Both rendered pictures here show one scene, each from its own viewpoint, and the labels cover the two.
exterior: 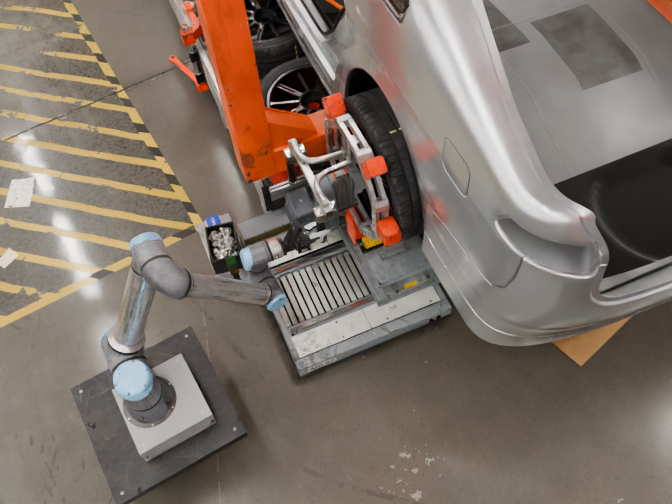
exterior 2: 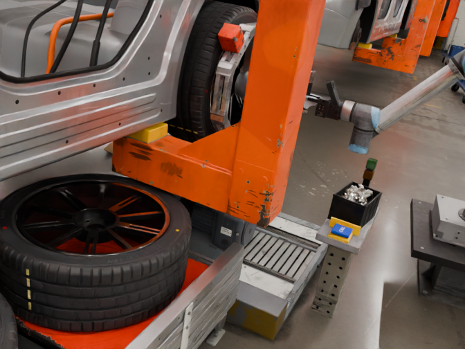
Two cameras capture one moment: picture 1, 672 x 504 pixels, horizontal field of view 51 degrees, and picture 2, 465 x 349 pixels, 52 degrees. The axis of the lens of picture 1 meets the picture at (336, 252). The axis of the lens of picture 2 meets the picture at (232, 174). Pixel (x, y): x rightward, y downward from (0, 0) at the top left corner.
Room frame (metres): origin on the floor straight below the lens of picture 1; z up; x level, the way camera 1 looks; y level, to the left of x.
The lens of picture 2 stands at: (3.54, 1.30, 1.35)
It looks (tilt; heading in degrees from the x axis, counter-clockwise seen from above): 24 degrees down; 221
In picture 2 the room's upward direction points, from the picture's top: 9 degrees clockwise
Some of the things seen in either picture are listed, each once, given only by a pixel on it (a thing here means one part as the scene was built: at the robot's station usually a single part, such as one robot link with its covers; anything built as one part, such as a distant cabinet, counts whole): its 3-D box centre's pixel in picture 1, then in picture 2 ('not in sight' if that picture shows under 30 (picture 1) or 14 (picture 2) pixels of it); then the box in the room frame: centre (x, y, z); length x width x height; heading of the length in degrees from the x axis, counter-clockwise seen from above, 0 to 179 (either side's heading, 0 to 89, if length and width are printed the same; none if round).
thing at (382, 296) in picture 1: (389, 252); not in sight; (1.97, -0.28, 0.13); 0.50 x 0.36 x 0.10; 18
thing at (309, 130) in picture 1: (317, 122); (181, 144); (2.40, 0.03, 0.69); 0.52 x 0.17 x 0.35; 108
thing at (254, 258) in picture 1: (256, 256); (365, 115); (1.58, 0.33, 0.81); 0.12 x 0.09 x 0.10; 108
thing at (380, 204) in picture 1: (355, 177); (247, 84); (1.91, -0.12, 0.85); 0.54 x 0.07 x 0.54; 18
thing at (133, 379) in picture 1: (136, 383); not in sight; (1.17, 0.86, 0.59); 0.17 x 0.15 x 0.18; 24
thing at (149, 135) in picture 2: not in sight; (144, 129); (2.46, -0.13, 0.71); 0.14 x 0.14 x 0.05; 18
